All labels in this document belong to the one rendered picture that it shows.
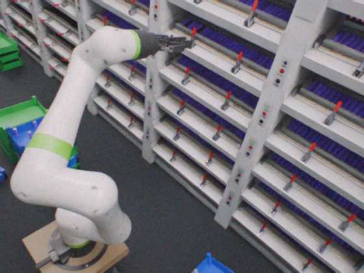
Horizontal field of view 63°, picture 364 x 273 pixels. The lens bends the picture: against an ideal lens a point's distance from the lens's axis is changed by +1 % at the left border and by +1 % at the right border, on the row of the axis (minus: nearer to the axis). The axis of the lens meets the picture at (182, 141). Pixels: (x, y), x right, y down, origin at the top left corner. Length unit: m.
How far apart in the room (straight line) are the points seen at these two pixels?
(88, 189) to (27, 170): 0.17
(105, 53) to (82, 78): 0.12
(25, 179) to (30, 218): 1.12
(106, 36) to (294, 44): 0.64
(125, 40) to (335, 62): 0.70
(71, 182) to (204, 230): 1.20
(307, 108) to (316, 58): 0.20
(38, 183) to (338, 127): 1.00
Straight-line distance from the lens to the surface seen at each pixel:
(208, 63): 1.40
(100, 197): 0.80
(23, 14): 3.26
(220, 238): 1.88
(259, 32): 1.23
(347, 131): 1.22
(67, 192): 0.82
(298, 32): 1.14
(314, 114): 1.23
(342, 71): 1.13
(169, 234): 1.84
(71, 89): 0.96
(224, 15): 1.31
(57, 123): 0.91
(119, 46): 0.92
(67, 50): 2.65
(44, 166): 0.87
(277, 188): 1.46
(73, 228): 1.22
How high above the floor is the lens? 1.60
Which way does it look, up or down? 43 degrees down
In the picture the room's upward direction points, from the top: 10 degrees clockwise
